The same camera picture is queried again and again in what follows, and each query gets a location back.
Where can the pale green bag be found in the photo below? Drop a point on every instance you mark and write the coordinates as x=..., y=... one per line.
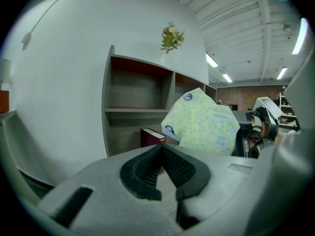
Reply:
x=204, y=122

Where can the white shelving rack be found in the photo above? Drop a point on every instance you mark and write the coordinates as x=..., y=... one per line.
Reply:
x=288, y=112

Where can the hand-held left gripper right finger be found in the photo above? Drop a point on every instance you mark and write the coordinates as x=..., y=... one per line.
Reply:
x=216, y=178

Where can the ceiling light bar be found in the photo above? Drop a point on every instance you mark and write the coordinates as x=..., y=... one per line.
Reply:
x=211, y=60
x=300, y=36
x=282, y=73
x=227, y=78

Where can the flower bouquet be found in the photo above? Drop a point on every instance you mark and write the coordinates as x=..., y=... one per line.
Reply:
x=171, y=37

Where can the person's right forearm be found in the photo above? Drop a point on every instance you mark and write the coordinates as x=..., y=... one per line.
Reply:
x=283, y=138

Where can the person's right hand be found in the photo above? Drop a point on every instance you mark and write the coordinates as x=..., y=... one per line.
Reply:
x=264, y=129

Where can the white round ribbed table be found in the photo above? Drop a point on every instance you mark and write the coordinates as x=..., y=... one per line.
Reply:
x=6, y=118

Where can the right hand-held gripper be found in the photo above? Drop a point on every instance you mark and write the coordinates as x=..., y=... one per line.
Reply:
x=241, y=122

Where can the dark red hardcover book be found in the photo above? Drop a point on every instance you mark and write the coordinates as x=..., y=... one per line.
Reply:
x=151, y=138

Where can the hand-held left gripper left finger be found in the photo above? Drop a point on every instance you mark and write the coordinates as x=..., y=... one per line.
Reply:
x=103, y=205

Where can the grey wooden shelf unit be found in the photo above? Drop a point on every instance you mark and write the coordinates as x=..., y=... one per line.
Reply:
x=137, y=95

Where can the orange brown box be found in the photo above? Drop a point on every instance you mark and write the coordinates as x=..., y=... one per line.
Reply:
x=3, y=101

